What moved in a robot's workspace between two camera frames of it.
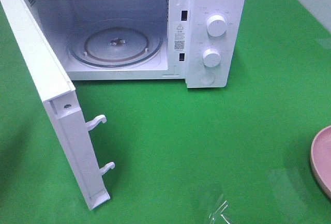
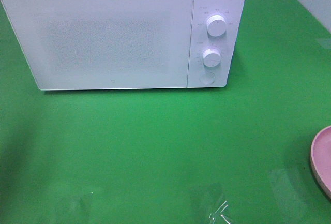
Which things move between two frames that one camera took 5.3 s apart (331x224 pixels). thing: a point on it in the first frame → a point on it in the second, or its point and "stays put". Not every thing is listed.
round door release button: x=207 y=77 stays put
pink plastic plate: x=320 y=157 stays put
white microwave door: x=59 y=96 → x=83 y=39
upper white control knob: x=216 y=25 stays put
